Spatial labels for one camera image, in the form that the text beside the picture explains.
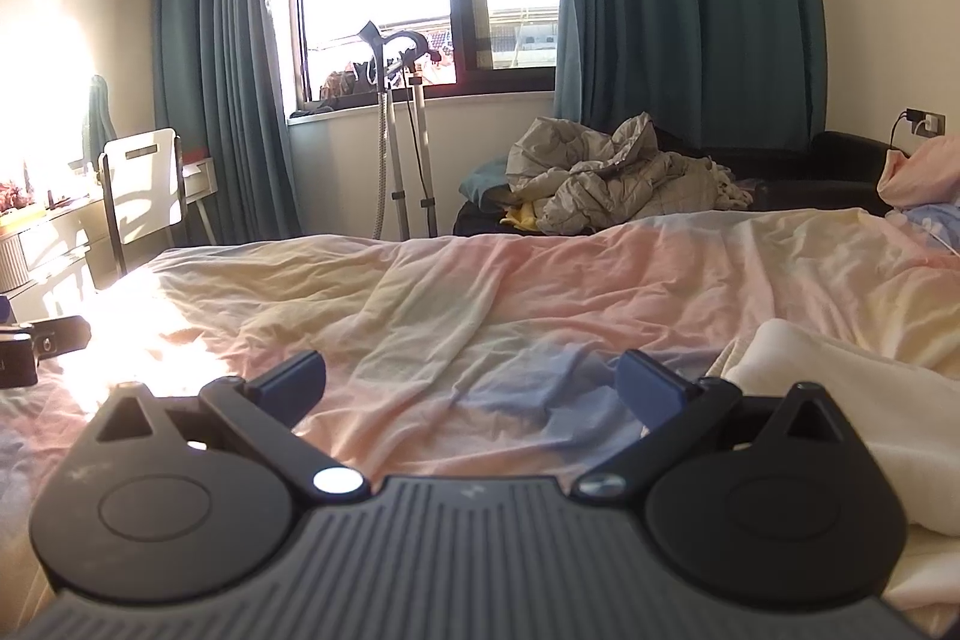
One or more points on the pastel bed sheet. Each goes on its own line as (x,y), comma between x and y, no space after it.
(487,295)

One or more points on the cream knit garment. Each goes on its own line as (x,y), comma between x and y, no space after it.
(862,400)

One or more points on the white chair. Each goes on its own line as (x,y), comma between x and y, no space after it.
(142,179)

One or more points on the white desk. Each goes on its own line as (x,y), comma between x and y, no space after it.
(52,235)

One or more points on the teal cushion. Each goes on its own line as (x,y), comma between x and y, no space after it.
(484,183)

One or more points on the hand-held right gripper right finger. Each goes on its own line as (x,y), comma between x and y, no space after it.
(649,389)

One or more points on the garment steamer stand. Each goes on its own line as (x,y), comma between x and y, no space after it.
(386,160)

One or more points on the green cloth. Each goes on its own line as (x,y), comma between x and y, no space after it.
(97,115)

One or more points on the pink pillow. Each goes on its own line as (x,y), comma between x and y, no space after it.
(922,171)

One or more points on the yellow cloth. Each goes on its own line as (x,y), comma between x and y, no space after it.
(521,216)

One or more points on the black sofa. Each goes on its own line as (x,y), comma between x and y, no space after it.
(840,175)

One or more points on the cream knitted cloth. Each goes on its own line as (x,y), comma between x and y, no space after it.
(731,186)

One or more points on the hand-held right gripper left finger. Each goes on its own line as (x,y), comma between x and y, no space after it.
(289,385)

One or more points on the white ribbed round container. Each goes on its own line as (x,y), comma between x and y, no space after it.
(11,265)

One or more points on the red flower decoration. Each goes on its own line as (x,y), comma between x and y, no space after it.
(15,196)

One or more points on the wall socket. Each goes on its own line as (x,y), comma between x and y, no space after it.
(934,123)

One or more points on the grey quilted jacket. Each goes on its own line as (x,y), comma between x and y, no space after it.
(600,190)

